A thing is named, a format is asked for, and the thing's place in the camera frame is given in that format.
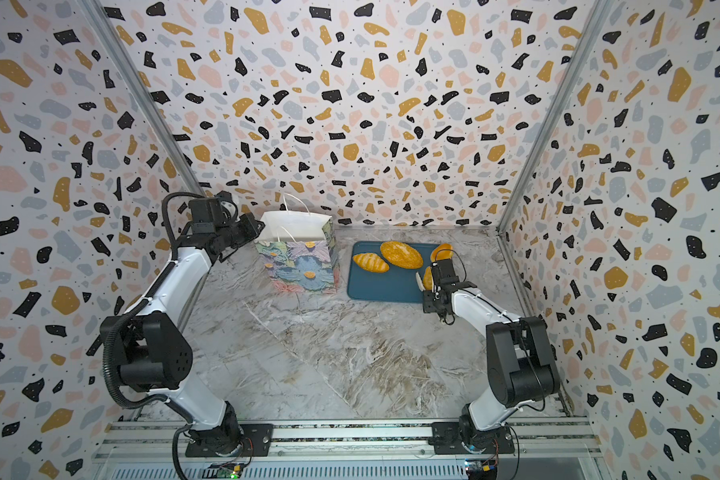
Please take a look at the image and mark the circuit board right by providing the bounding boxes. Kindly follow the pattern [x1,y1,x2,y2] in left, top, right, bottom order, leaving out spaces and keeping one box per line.
[465,459,498,480]

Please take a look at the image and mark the long oval brown bread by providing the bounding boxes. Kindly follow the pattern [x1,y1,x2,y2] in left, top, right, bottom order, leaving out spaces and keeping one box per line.
[422,267,433,291]

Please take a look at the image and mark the black corrugated cable conduit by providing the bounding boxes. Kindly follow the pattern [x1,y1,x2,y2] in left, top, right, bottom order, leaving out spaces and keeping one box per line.
[101,190,205,410]

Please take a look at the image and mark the large oval seeded bread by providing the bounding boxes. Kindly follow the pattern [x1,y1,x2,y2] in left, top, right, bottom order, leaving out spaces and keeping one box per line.
[380,241,424,270]

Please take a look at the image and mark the striped croissant bread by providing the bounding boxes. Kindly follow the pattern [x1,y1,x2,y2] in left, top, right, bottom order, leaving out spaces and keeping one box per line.
[352,252,390,273]

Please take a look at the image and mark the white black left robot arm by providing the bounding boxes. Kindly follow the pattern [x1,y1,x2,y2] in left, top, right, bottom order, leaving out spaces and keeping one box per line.
[99,191,264,456]

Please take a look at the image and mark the teal rectangular tray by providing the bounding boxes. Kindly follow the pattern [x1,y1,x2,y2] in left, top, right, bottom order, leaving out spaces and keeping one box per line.
[347,243,437,304]

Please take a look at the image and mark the small round orange bun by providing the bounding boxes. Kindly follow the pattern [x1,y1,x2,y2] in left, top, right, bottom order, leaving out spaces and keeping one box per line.
[430,243,454,263]

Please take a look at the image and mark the floral paper gift bag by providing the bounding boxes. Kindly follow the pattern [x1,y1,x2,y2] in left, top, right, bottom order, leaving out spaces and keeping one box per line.
[255,206,339,293]

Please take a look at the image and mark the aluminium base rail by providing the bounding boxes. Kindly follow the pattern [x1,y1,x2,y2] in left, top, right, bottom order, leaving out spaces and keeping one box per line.
[92,417,610,479]

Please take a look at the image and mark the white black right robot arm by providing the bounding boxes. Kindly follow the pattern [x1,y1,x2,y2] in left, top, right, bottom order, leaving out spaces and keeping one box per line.
[422,259,560,453]

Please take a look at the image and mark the green circuit board left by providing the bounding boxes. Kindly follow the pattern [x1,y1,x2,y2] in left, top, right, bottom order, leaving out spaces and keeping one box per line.
[206,463,245,480]

